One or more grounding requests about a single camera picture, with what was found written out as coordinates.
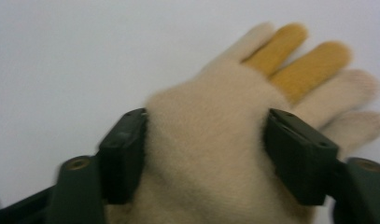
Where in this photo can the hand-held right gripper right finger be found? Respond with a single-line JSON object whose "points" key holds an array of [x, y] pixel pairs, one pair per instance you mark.
{"points": [[302, 165]]}

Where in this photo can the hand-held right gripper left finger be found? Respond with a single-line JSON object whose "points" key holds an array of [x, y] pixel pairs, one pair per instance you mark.
{"points": [[122, 161]]}

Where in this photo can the beige fuzzy glove yellow fingers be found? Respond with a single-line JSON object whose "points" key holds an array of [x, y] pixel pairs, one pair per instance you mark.
{"points": [[206, 130]]}

